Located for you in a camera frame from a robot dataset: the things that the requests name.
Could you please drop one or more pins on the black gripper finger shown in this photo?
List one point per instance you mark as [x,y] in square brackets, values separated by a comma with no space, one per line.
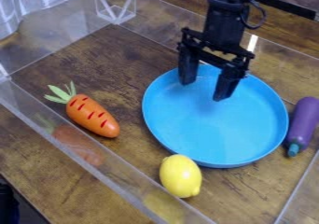
[228,80]
[188,62]

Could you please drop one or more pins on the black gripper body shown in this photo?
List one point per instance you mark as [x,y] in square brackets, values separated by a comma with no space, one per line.
[216,43]

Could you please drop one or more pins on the blue round tray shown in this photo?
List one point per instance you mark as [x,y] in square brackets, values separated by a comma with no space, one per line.
[220,134]

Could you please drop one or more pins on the purple toy eggplant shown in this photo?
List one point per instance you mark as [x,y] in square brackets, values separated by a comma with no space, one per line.
[303,124]

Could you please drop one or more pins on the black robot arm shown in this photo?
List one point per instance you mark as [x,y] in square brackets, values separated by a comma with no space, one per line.
[216,45]

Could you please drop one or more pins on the orange toy carrot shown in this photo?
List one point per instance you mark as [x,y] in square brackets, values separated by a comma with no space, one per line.
[84,111]

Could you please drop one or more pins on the yellow toy lemon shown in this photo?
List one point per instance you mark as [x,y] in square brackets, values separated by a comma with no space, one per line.
[180,176]

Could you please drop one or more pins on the clear acrylic enclosure wall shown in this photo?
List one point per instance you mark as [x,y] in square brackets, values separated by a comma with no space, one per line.
[111,46]

